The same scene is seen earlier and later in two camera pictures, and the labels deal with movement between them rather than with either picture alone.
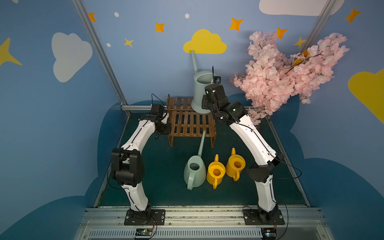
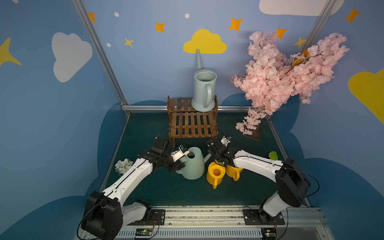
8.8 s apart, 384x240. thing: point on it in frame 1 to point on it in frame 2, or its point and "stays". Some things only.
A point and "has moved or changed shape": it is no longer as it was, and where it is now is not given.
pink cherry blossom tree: (271, 77) stays
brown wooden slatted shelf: (184, 122) stays
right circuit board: (269, 233) stays
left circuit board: (143, 232) stays
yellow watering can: (216, 172) stays
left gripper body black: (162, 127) to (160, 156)
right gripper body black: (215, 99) to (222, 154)
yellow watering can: (235, 164) stays
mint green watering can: (195, 175) has moved or changed shape
